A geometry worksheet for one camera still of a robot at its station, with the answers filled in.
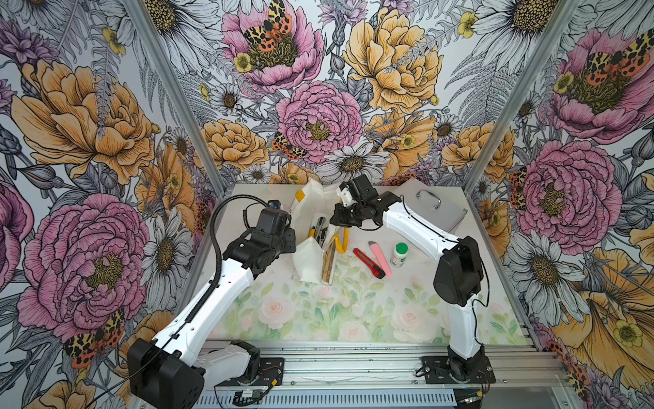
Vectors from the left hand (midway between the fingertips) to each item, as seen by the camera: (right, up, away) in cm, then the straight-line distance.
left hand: (284, 243), depth 79 cm
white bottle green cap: (+38, -5, +11) cm, 40 cm away
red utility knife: (+31, -12, +15) cm, 36 cm away
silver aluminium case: (+54, +12, +14) cm, 57 cm away
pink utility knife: (+34, -8, +20) cm, 40 cm away
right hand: (+15, +5, +8) cm, 17 cm away
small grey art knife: (+9, +3, +26) cm, 28 cm away
